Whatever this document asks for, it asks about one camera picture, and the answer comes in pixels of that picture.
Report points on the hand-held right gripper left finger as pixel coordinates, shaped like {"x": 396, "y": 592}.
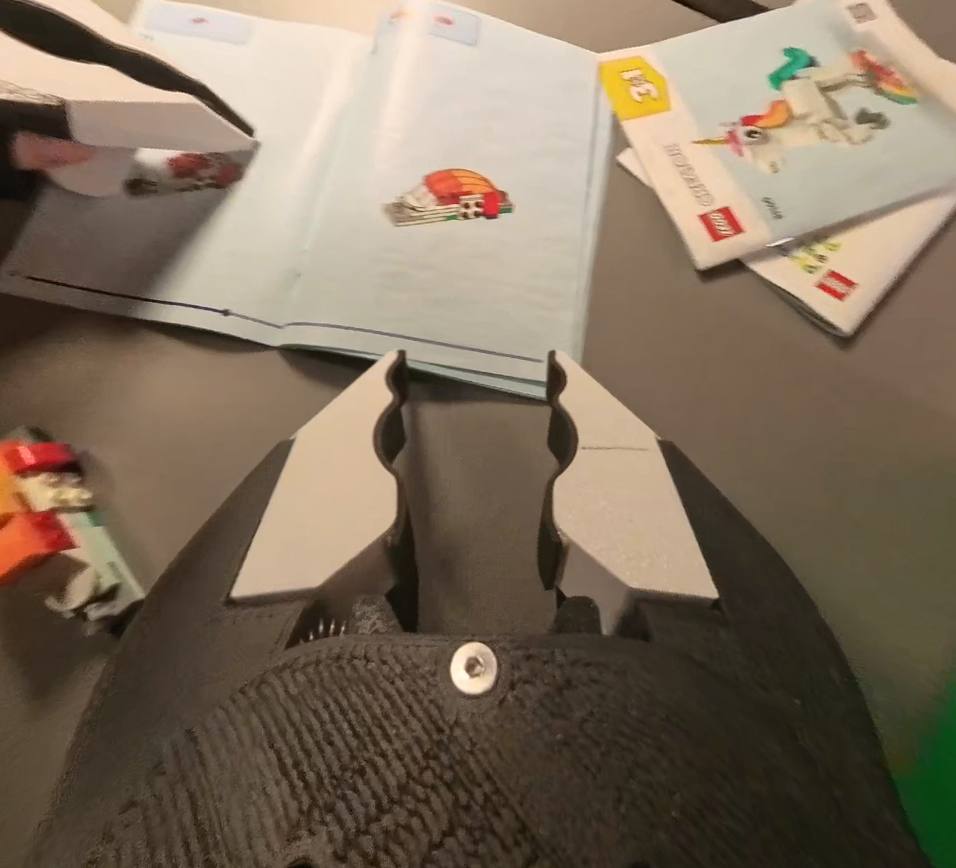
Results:
{"x": 314, "y": 509}

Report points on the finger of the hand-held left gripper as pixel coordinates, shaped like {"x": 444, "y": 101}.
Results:
{"x": 149, "y": 125}
{"x": 67, "y": 9}

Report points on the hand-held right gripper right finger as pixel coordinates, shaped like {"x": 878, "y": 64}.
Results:
{"x": 627, "y": 509}

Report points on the lego instruction booklet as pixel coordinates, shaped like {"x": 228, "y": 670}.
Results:
{"x": 448, "y": 286}

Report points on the orange red lego model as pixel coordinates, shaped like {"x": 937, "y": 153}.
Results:
{"x": 45, "y": 532}

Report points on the white lego booklet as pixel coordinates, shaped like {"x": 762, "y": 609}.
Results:
{"x": 881, "y": 263}

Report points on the unicorn cover lego booklet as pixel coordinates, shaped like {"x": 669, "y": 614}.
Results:
{"x": 821, "y": 159}

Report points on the green plastic bin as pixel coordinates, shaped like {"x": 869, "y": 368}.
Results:
{"x": 933, "y": 793}

